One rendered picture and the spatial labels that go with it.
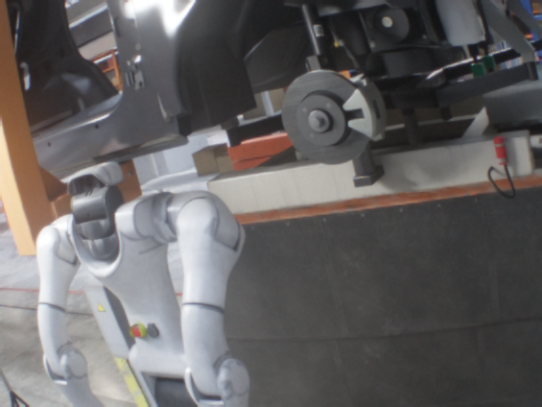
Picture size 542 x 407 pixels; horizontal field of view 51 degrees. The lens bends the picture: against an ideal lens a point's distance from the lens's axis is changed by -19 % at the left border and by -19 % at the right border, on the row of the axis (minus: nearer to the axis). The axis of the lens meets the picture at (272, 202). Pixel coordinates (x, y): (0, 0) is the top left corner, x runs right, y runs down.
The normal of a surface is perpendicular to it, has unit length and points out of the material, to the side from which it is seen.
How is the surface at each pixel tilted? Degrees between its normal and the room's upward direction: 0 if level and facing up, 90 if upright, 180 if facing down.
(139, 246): 95
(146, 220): 90
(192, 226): 58
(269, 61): 103
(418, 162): 90
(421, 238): 90
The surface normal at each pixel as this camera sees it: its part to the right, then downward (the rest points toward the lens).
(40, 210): 0.84, -0.11
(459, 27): -0.42, 0.47
